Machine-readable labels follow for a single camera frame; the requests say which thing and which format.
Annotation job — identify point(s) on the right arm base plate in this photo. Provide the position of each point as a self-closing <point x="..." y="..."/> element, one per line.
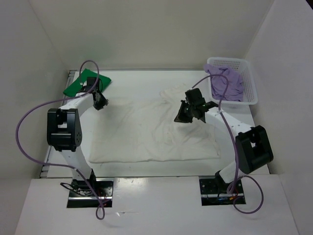
<point x="211" y="195"/>

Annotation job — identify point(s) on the green t-shirt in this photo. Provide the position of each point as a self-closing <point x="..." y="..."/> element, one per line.
<point x="75" y="87"/>

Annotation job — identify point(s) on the white plastic laundry basket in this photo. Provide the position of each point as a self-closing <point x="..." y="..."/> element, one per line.
<point x="243" y="68"/>

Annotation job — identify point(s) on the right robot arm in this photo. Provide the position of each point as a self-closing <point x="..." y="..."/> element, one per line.
<point x="251" y="144"/>

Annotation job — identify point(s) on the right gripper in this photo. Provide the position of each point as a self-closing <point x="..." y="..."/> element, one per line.
<point x="181" y="117"/>

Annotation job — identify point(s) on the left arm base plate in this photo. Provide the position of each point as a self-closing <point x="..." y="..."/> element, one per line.
<point x="80" y="196"/>

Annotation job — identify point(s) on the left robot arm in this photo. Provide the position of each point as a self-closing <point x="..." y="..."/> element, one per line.
<point x="64" y="132"/>

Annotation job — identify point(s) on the white t-shirt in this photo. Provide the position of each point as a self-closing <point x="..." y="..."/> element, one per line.
<point x="128" y="131"/>

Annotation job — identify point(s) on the purple t-shirt in basket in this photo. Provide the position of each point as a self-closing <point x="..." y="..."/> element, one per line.
<point x="230" y="89"/>

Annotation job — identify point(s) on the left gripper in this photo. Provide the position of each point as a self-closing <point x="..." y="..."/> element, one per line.
<point x="103" y="102"/>

